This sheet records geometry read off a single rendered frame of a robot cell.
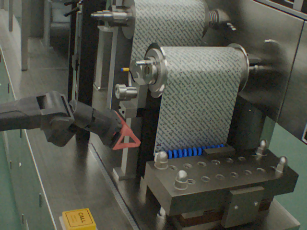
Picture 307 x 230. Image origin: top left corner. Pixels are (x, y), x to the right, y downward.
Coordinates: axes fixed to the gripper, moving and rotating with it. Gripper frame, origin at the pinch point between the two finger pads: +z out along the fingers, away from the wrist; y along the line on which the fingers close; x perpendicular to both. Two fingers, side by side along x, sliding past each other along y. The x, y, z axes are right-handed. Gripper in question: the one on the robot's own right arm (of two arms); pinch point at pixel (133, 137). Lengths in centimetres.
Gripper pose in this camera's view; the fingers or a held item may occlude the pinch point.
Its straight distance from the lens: 112.1
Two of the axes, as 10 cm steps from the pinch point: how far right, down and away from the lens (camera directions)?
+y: 3.8, 4.3, -8.2
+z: 7.5, 3.7, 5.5
